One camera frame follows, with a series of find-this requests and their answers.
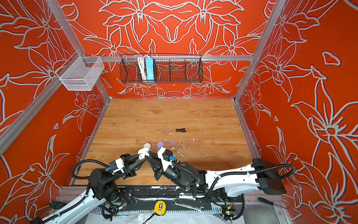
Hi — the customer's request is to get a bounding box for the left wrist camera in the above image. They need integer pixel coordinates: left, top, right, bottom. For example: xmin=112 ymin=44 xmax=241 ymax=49
xmin=106 ymin=158 xmax=125 ymax=174

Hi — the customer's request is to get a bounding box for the clear mesh wall basket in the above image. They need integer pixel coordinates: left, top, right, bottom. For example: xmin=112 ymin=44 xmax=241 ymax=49
xmin=55 ymin=52 xmax=104 ymax=91

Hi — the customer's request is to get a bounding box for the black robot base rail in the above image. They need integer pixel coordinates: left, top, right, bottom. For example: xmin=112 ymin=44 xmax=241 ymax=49
xmin=114 ymin=185 xmax=242 ymax=216

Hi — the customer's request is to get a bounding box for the white coiled cable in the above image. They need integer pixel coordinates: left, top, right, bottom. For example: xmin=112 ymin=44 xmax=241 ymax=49
xmin=137 ymin=55 xmax=147 ymax=82

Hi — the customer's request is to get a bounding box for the white round puck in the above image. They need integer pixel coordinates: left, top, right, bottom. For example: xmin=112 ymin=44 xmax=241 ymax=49
xmin=144 ymin=143 xmax=151 ymax=149

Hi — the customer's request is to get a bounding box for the yellow black handled screwdriver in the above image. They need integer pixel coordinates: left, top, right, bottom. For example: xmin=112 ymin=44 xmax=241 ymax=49
xmin=164 ymin=128 xmax=188 ymax=133

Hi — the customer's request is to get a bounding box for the purple round puck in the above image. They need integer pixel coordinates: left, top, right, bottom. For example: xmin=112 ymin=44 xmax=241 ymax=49
xmin=157 ymin=141 xmax=165 ymax=149

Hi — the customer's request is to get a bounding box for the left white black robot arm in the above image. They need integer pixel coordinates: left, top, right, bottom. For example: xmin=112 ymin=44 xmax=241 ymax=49
xmin=31 ymin=154 xmax=146 ymax=224

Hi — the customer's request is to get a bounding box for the light blue box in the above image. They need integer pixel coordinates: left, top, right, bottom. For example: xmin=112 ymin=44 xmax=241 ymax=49
xmin=145 ymin=58 xmax=154 ymax=82

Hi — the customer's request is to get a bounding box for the silver wrench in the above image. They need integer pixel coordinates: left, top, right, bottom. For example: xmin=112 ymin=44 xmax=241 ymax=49
xmin=171 ymin=200 xmax=204 ymax=213

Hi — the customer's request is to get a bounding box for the black wire wall basket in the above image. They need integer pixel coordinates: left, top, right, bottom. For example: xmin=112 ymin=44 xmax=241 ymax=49
xmin=119 ymin=54 xmax=204 ymax=84

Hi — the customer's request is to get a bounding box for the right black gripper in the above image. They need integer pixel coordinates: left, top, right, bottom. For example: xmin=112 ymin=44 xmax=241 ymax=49
xmin=144 ymin=152 xmax=190 ymax=193

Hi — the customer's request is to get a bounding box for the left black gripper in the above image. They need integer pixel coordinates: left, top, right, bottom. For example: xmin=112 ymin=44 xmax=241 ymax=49
xmin=108 ymin=154 xmax=145 ymax=184

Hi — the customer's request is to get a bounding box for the yellow tape measure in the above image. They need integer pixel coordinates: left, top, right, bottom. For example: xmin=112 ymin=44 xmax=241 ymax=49
xmin=153 ymin=201 xmax=167 ymax=216

